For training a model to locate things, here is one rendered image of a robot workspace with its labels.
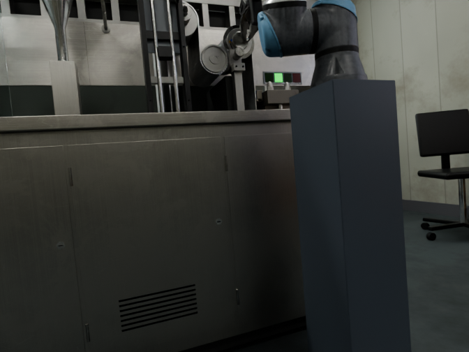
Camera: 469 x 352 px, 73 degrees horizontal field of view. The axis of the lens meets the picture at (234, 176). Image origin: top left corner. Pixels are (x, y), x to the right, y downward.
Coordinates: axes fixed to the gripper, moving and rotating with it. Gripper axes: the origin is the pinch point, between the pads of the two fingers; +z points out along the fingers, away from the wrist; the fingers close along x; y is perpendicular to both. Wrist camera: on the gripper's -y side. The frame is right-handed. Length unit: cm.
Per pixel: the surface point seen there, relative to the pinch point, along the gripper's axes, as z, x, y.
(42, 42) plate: 22, 84, 31
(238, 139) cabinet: 11, 16, -48
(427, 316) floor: 57, -60, -115
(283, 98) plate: 16.6, -16.0, -19.2
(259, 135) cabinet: 10.8, 8.1, -47.7
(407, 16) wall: 44, -247, 150
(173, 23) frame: -5.9, 32.5, -2.1
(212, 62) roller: 8.8, 15.2, -4.3
